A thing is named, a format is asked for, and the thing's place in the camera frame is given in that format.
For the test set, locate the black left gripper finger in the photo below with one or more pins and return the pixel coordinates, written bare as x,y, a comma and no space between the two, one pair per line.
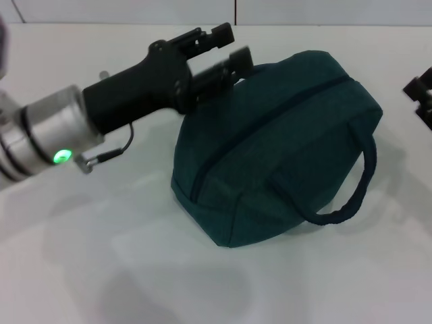
206,38
222,72

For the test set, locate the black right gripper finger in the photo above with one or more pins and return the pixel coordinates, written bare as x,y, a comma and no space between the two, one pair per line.
426,113
420,86

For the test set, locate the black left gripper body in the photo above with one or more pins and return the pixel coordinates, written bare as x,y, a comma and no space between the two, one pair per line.
141,87

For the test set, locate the dark teal insulated bag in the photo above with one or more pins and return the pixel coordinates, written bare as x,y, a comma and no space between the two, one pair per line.
276,145

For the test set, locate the silver connector stub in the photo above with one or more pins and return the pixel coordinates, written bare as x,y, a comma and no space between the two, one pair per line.
104,74

